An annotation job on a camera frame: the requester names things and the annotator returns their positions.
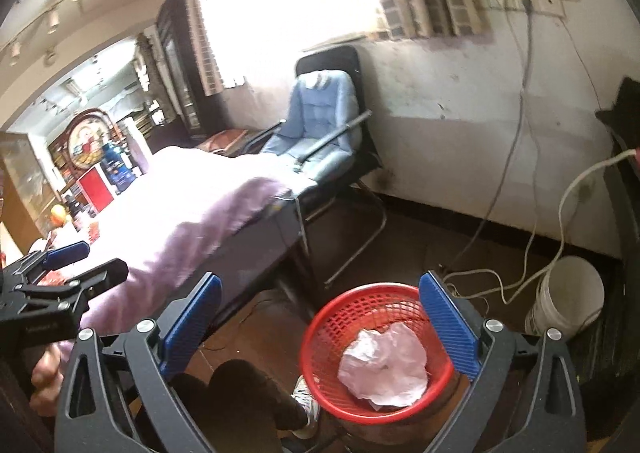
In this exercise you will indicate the person's leg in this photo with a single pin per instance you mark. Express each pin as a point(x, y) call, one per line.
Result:
point(235, 398)

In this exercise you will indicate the blue supplement bottle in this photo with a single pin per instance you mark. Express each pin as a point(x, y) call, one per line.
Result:
point(117, 170)

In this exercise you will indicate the red mesh waste basket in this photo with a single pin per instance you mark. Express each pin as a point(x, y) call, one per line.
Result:
point(360, 303)

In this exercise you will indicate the person's left hand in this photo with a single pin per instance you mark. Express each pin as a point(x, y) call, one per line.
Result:
point(45, 383)

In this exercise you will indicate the tall dark cabinet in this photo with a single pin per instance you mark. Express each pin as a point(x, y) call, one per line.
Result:
point(177, 68)

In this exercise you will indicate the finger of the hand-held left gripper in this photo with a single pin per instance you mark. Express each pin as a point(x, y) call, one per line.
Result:
point(65, 254)
point(100, 278)

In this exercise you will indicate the wall outlet strip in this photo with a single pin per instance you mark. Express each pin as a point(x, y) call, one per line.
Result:
point(525, 0)

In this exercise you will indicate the white sneaker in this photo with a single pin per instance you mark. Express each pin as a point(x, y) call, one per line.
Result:
point(305, 403)

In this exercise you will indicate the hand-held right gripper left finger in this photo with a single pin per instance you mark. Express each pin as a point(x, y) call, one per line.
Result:
point(192, 328)

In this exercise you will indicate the framed decorative plate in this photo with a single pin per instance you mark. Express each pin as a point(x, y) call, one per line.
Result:
point(90, 140)

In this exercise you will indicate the pale wrapper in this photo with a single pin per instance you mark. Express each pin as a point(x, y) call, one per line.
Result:
point(385, 363)

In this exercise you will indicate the ceiling track light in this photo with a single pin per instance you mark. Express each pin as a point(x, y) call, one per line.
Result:
point(52, 18)

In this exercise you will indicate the chair with blue cushion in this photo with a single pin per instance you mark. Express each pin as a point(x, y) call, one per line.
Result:
point(365, 133)

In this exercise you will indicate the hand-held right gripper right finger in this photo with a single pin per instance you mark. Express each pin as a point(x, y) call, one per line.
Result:
point(450, 328)

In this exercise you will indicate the orange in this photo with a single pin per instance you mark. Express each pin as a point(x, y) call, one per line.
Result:
point(58, 215)

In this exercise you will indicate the glass door cabinet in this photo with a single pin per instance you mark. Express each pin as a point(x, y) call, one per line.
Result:
point(17, 178)

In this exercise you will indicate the white plastic bucket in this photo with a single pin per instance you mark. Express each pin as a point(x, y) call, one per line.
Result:
point(570, 293)

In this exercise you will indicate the purple printed blanket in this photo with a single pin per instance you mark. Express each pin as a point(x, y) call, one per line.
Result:
point(200, 233)

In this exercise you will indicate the blue chair cushion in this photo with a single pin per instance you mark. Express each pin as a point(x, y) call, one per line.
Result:
point(315, 123)

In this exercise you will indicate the red box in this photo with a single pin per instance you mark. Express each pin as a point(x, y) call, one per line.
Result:
point(95, 190)

